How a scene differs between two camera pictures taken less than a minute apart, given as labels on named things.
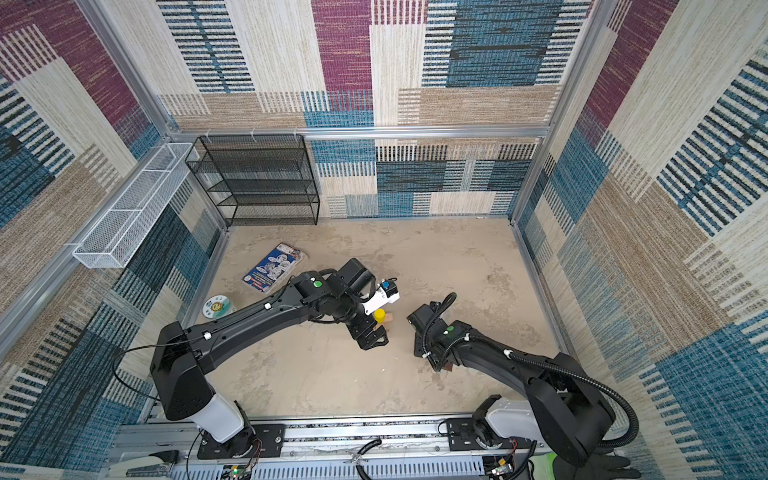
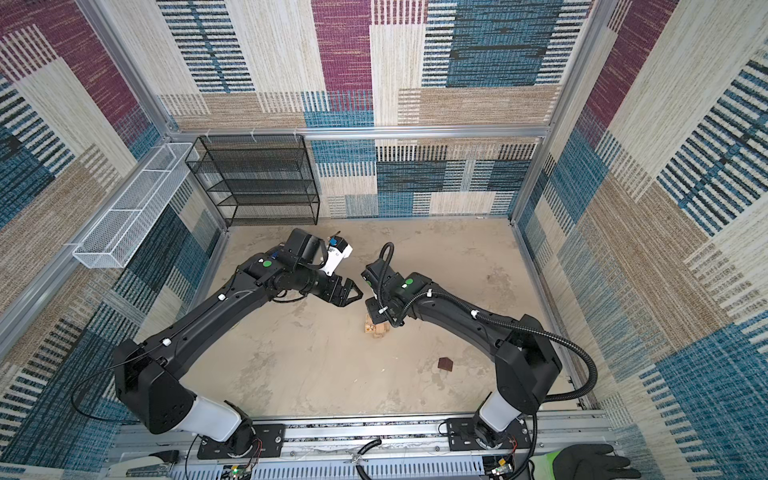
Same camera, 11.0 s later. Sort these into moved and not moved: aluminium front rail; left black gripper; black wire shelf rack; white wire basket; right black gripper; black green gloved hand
Moved: left black gripper; right black gripper
Not moved: black green gloved hand; white wire basket; black wire shelf rack; aluminium front rail
